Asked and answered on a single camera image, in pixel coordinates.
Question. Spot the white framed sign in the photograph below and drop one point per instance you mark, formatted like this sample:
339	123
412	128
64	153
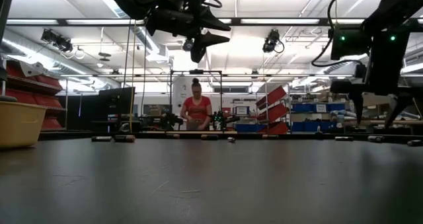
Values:
242	110

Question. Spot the grey material roll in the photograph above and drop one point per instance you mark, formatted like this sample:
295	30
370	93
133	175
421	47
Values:
342	113
411	114

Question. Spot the black computer monitor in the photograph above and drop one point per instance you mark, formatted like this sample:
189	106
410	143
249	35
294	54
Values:
115	101

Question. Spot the wooden workbench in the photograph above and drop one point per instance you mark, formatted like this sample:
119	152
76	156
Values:
373	122

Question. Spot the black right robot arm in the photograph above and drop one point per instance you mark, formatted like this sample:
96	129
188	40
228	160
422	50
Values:
396	9

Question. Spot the background black robot arm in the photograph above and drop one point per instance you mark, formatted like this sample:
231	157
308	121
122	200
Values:
170	120

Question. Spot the slanted red bin rack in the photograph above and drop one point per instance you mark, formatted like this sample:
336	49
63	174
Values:
274	96

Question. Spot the red bin shelving unit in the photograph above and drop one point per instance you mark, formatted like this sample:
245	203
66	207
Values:
49	82

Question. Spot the person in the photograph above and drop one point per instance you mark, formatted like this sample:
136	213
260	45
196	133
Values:
197	108

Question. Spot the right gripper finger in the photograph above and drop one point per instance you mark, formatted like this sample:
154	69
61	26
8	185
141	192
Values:
398	105
358	105

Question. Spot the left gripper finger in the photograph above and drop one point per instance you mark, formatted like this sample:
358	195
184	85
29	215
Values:
213	38
213	22

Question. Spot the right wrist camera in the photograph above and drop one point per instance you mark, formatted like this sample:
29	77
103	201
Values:
341	87

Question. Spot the single blue bin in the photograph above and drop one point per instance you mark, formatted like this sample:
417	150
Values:
248	128

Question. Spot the yellow plastic bin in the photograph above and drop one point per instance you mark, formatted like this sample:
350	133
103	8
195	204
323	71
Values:
20	125

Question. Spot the copper-top black battery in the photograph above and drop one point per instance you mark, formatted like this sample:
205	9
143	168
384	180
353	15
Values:
375	138
125	138
173	135
270	136
209	137

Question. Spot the white round pillar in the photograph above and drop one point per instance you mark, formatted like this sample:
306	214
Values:
176	95

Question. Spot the blue bins with white label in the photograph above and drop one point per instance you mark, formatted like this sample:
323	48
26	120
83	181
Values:
302	108

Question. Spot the long row of blue bins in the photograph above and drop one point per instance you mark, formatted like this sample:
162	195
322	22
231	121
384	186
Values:
310	126

